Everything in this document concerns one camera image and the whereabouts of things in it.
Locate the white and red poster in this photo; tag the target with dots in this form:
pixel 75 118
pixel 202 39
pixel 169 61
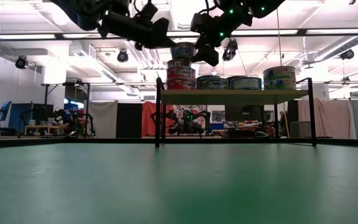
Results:
pixel 179 108

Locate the red label silver-lid can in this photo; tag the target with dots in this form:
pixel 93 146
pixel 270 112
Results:
pixel 181 73

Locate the blue tilted screen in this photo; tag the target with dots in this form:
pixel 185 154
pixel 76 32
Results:
pixel 4 110

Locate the black background rig frame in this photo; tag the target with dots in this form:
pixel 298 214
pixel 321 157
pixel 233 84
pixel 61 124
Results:
pixel 87 102

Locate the green label tuna can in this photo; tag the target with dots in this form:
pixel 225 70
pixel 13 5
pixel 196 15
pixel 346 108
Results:
pixel 279 85
pixel 213 84
pixel 279 73

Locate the large red albacore can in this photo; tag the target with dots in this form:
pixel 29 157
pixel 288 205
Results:
pixel 181 84

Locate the black wall panel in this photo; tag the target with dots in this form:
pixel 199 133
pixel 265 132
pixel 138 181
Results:
pixel 129 119

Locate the blue label gold-lid can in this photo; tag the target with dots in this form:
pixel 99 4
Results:
pixel 182 50

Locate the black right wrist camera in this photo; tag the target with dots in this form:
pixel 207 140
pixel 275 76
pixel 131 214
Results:
pixel 200 23

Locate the small teal can gold lid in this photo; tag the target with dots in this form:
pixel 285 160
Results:
pixel 179 63

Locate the black background monitor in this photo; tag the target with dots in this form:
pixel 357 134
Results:
pixel 244 112

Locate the person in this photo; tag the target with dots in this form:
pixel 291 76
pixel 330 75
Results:
pixel 64 125

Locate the white hanging curtain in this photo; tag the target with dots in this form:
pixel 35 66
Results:
pixel 102 118

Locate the wooden crate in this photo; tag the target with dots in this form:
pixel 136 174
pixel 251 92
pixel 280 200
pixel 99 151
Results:
pixel 40 127

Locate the blue hanging curtain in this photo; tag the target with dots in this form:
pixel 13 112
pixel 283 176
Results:
pixel 20 116

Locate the black ceiling spotlight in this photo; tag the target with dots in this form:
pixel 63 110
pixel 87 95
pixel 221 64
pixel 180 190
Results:
pixel 230 49
pixel 347 54
pixel 21 62
pixel 122 56

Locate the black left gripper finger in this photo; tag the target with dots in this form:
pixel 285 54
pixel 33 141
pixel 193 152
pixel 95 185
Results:
pixel 160 37

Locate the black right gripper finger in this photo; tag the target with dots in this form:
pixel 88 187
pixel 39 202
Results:
pixel 208 54

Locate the wooden shelf with black legs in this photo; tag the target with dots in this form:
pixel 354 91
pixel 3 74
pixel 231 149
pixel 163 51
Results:
pixel 228 97

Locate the cluttered background workbench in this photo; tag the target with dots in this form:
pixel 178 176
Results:
pixel 247 126

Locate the red hanging banner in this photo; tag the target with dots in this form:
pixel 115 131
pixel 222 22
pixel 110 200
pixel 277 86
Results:
pixel 149 112

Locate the grey background box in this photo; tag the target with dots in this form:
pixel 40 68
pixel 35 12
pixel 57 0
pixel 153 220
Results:
pixel 300 127

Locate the green table mat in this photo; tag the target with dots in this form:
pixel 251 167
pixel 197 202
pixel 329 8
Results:
pixel 179 186

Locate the beige hanging cloth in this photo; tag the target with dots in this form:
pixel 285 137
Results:
pixel 325 118

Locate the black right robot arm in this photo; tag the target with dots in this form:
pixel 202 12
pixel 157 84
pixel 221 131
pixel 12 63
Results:
pixel 266 7

